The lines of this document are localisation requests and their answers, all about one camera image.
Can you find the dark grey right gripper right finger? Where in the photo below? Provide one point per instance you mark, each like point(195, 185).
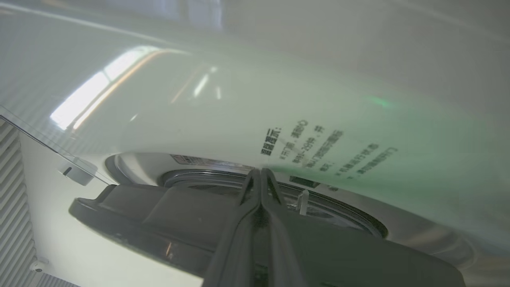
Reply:
point(279, 247)

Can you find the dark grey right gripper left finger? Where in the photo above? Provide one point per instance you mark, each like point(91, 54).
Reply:
point(239, 239)

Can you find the dark round washing machine door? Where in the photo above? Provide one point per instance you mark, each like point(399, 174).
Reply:
point(159, 215)

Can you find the grey rubber door gasket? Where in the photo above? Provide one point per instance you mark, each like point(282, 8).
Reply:
point(191, 177)

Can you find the white washing machine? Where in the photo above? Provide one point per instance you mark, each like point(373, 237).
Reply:
point(239, 103)

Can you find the round white filter cover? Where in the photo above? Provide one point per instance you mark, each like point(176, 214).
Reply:
point(79, 172)

